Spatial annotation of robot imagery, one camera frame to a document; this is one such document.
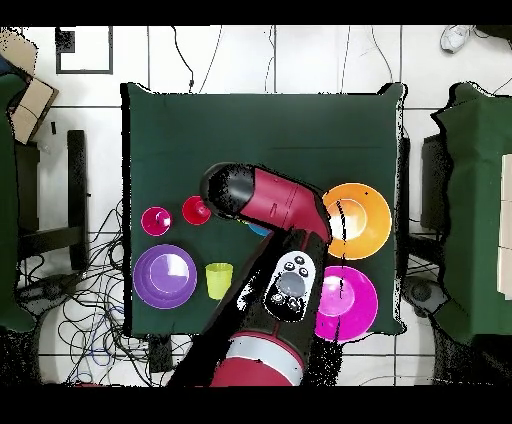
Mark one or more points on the blue bowl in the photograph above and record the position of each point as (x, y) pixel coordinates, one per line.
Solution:
(258, 230)

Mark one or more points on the red cup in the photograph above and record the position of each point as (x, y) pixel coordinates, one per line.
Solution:
(191, 214)

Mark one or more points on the yellow cup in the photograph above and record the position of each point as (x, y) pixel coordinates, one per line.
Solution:
(216, 280)

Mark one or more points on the purple bowl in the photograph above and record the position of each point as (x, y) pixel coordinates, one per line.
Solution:
(146, 284)

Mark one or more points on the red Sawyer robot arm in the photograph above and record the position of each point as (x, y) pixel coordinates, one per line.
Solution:
(280, 200)

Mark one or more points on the stack of white boxes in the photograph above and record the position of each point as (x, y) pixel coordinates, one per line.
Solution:
(506, 224)

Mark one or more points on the dark green tablecloth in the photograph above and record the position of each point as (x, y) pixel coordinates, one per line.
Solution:
(260, 132)

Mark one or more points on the magenta cup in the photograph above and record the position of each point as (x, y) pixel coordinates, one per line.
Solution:
(152, 224)

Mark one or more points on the large orange bowl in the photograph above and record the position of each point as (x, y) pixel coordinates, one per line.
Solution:
(372, 236)

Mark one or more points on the large pink bowl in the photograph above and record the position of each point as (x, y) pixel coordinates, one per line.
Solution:
(360, 312)

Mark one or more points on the black power adapter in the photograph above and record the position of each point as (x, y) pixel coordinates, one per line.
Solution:
(160, 356)

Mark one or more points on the black box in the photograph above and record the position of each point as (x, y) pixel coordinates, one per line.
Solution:
(432, 180)

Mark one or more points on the green cloth covered table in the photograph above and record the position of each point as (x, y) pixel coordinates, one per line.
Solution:
(8, 200)
(476, 200)

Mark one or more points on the brown cardboard box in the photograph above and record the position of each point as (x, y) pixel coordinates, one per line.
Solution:
(34, 108)
(16, 50)

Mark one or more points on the white shoe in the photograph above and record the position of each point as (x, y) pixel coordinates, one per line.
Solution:
(454, 38)

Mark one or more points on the black chair frame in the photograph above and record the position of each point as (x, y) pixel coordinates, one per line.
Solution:
(76, 180)

